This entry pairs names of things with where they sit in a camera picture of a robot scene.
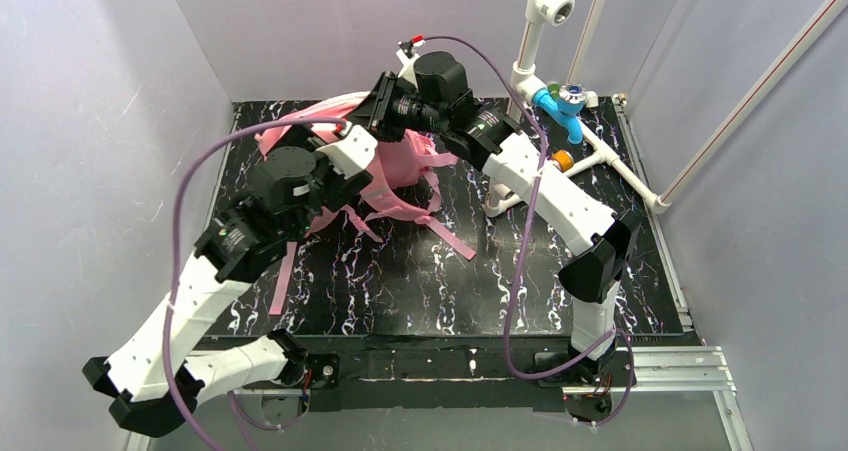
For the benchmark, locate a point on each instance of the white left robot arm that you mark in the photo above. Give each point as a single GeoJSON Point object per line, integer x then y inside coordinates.
{"type": "Point", "coordinates": [155, 381]}

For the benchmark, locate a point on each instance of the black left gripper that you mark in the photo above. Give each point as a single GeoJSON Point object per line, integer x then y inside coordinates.
{"type": "Point", "coordinates": [327, 185]}

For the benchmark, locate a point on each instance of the pink student backpack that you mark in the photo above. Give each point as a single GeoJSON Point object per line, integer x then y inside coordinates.
{"type": "Point", "coordinates": [396, 165]}

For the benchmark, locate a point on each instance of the orange pipe fitting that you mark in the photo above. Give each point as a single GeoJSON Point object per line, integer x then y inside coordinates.
{"type": "Point", "coordinates": [562, 160]}

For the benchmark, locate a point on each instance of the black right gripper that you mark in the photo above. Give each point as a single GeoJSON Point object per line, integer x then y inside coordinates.
{"type": "Point", "coordinates": [382, 103]}

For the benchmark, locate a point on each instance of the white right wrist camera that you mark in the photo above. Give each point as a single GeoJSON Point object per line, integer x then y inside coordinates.
{"type": "Point", "coordinates": [408, 54]}

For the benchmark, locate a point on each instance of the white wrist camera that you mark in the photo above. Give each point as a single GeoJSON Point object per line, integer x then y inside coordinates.
{"type": "Point", "coordinates": [408, 54]}
{"type": "Point", "coordinates": [350, 152]}

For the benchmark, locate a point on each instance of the aluminium frame rail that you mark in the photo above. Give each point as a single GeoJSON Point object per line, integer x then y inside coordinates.
{"type": "Point", "coordinates": [647, 370]}

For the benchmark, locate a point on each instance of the blue pipe valve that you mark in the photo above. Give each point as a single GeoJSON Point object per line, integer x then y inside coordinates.
{"type": "Point", "coordinates": [564, 103]}

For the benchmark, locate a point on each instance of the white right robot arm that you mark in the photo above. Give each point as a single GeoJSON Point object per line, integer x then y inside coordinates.
{"type": "Point", "coordinates": [599, 239]}

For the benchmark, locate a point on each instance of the white wall conduit pipe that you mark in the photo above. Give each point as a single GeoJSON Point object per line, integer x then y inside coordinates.
{"type": "Point", "coordinates": [796, 48]}

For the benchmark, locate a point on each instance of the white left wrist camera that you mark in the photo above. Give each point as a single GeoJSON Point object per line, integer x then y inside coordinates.
{"type": "Point", "coordinates": [350, 152]}

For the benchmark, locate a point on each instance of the white PVC pipe frame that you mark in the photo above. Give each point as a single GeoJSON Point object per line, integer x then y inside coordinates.
{"type": "Point", "coordinates": [551, 13]}

